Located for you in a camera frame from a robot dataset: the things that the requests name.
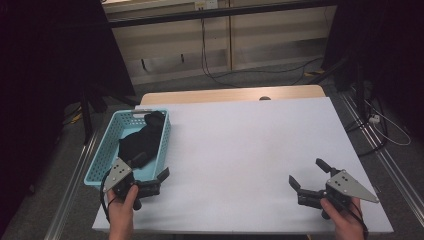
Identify light blue plastic basket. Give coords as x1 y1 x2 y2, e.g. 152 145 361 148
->
83 108 172 193

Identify thin white cable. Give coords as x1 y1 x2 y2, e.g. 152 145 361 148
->
363 99 413 147

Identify long black floor cable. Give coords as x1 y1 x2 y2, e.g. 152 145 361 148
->
199 17 325 89

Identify white wall socket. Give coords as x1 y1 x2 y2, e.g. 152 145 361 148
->
194 0 219 10

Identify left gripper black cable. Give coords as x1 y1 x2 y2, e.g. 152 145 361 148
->
99 169 116 223

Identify black shorts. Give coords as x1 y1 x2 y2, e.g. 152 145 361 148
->
118 110 166 169

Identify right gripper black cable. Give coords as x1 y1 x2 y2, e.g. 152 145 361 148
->
346 199 370 240

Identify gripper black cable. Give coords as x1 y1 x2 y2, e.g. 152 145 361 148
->
99 169 116 223
346 199 370 240

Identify light wooden table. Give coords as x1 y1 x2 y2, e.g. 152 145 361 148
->
139 84 327 106

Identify black metal stand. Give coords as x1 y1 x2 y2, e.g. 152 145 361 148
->
308 56 368 115
79 84 141 146

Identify aluminium floor rail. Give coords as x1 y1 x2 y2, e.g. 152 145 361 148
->
339 91 424 218
44 129 101 240

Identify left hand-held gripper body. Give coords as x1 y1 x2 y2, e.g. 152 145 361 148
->
102 156 162 212

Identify bundle of black cables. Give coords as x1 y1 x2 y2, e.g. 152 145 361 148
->
344 95 390 158

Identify yellow floor tape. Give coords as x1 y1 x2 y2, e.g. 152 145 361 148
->
304 68 325 78
63 105 83 126

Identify person's right hand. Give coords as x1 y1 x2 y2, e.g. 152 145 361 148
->
319 197 367 240

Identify large black curtain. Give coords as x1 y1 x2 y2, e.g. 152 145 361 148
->
321 0 424 136
0 0 137 231

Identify beige wooden cabinet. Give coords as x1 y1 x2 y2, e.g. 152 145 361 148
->
111 5 338 86

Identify person's left hand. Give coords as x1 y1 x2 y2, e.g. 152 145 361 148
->
106 184 140 240

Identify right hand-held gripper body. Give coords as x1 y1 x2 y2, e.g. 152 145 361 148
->
297 169 380 220

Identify black horizontal metal bar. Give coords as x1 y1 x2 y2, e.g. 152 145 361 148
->
107 0 338 29

